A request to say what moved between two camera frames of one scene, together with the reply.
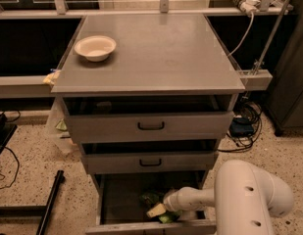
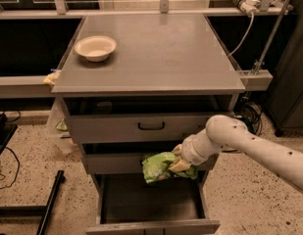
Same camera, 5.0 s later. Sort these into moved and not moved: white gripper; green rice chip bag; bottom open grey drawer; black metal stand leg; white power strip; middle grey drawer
Moved: green rice chip bag; white gripper
Not moved: middle grey drawer; bottom open grey drawer; white power strip; black metal stand leg
